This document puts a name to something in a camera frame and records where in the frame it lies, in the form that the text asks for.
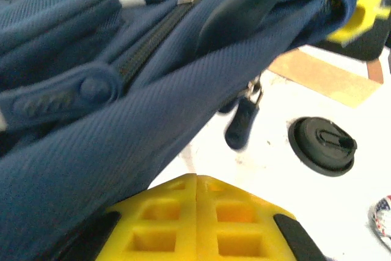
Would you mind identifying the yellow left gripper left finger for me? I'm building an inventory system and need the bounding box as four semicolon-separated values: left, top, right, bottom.
65;174;198;261

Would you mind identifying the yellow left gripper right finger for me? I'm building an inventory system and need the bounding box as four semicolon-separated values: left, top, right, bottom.
197;174;327;261

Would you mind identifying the navy blue backpack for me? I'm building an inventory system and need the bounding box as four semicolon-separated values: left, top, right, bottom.
0;0;367;261

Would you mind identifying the white patterned can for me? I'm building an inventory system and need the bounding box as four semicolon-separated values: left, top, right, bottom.
369;195;391;251

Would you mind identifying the shallow cardboard tray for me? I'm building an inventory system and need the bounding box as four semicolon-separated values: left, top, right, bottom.
268;49;386;109

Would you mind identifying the black round lid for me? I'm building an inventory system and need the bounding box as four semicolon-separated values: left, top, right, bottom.
288;116;358;178

